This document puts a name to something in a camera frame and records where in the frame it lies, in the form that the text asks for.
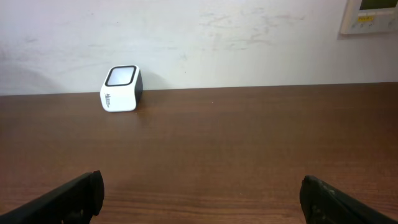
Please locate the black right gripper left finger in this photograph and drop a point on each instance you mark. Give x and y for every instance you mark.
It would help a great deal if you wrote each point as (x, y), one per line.
(77, 201)

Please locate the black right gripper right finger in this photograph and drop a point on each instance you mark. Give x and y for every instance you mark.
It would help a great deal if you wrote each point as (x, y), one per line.
(321, 203)

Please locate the white barcode scanner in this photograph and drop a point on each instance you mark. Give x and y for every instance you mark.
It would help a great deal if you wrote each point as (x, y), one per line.
(122, 89)

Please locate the beige wall control panel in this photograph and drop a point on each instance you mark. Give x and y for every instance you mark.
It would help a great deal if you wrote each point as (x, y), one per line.
(369, 16)

